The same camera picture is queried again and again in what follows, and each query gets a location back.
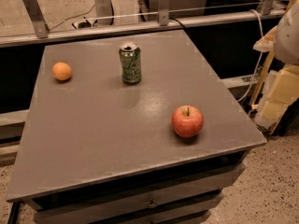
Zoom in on yellow wooden pole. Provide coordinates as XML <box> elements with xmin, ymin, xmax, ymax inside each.
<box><xmin>249</xmin><ymin>0</ymin><xmax>296</xmax><ymax>106</ymax></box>

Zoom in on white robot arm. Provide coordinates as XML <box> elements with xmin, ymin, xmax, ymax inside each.
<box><xmin>253</xmin><ymin>0</ymin><xmax>299</xmax><ymax>65</ymax></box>

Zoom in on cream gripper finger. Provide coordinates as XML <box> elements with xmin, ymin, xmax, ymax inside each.
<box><xmin>253</xmin><ymin>27</ymin><xmax>277</xmax><ymax>52</ymax></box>

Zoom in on grey drawer cabinet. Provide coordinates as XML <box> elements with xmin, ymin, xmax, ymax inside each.
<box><xmin>7</xmin><ymin>30</ymin><xmax>264</xmax><ymax>224</ymax></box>

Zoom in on grey metal railing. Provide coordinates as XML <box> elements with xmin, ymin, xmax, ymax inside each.
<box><xmin>0</xmin><ymin>8</ymin><xmax>287</xmax><ymax>49</ymax></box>

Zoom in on middle metal bracket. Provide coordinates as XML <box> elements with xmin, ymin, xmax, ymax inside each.
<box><xmin>158</xmin><ymin>0</ymin><xmax>169</xmax><ymax>26</ymax></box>

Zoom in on yellow foam block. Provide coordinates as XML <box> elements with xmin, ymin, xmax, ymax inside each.
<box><xmin>254</xmin><ymin>64</ymin><xmax>299</xmax><ymax>133</ymax></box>

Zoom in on right metal bracket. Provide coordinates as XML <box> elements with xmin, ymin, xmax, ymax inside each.
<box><xmin>257</xmin><ymin>0</ymin><xmax>275</xmax><ymax>15</ymax></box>

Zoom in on red apple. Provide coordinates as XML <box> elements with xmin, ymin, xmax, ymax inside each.
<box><xmin>171</xmin><ymin>105</ymin><xmax>204</xmax><ymax>138</ymax></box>

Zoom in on left metal bracket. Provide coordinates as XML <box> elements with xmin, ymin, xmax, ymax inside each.
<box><xmin>22</xmin><ymin>0</ymin><xmax>50</xmax><ymax>38</ymax></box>

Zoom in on orange fruit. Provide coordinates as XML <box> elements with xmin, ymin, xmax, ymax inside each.
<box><xmin>52</xmin><ymin>62</ymin><xmax>72</xmax><ymax>81</ymax></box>

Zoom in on metal drawer knob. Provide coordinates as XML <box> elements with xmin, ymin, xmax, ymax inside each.
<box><xmin>148</xmin><ymin>199</ymin><xmax>158</xmax><ymax>209</ymax></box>

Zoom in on black cable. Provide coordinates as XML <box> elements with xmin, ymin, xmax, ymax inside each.
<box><xmin>168</xmin><ymin>17</ymin><xmax>192</xmax><ymax>37</ymax></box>

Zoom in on green soda can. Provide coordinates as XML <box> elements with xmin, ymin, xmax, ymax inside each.
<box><xmin>119</xmin><ymin>41</ymin><xmax>142</xmax><ymax>84</ymax></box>

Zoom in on metal bracket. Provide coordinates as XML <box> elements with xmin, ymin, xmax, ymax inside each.
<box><xmin>22</xmin><ymin>0</ymin><xmax>50</xmax><ymax>38</ymax></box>
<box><xmin>257</xmin><ymin>0</ymin><xmax>275</xmax><ymax>15</ymax></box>
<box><xmin>158</xmin><ymin>0</ymin><xmax>169</xmax><ymax>26</ymax></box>

